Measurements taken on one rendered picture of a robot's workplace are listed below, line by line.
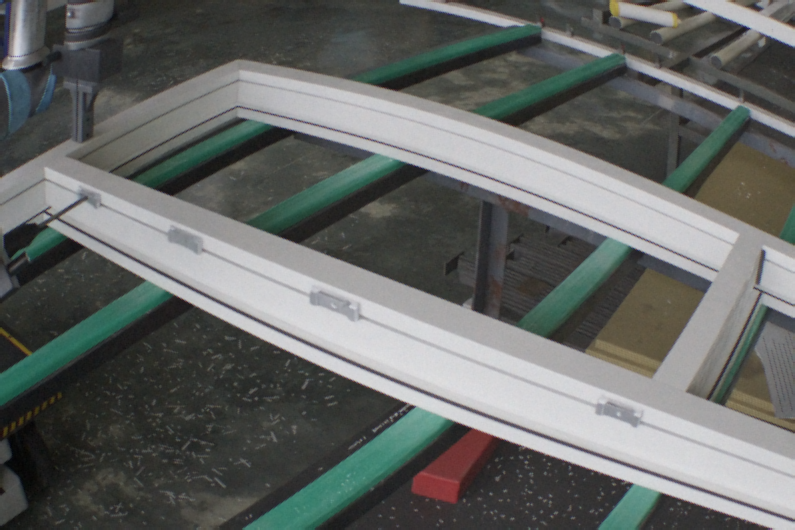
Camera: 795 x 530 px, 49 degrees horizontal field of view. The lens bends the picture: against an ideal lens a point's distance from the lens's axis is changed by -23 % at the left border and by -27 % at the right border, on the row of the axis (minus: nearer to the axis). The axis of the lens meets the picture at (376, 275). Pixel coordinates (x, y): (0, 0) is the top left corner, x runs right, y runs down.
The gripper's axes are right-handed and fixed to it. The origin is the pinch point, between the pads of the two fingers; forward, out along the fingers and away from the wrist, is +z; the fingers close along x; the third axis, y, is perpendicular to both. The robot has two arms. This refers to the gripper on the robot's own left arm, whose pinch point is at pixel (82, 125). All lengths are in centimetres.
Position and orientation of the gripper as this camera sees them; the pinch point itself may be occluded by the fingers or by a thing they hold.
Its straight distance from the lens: 137.4
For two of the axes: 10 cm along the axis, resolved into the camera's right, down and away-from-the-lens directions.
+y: -5.7, 3.8, -7.3
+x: 8.2, 3.1, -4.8
